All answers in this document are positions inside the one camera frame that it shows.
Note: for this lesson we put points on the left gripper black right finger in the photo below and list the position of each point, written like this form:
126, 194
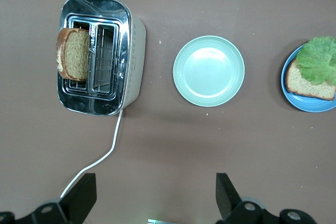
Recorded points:
236, 211

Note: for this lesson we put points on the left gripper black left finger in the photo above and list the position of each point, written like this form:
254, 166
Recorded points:
68, 205

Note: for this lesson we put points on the brown bread slice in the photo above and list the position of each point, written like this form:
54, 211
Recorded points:
304, 85
74, 53

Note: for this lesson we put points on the green lettuce leaf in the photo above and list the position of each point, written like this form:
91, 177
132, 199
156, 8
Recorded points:
319, 58

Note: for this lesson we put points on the blue round plate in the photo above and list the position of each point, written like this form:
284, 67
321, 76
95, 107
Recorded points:
307, 104

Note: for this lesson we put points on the light green round plate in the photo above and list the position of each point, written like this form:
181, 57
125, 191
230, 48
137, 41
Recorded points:
208, 72

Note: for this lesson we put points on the beige chrome toaster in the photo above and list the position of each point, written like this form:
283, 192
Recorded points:
134, 58

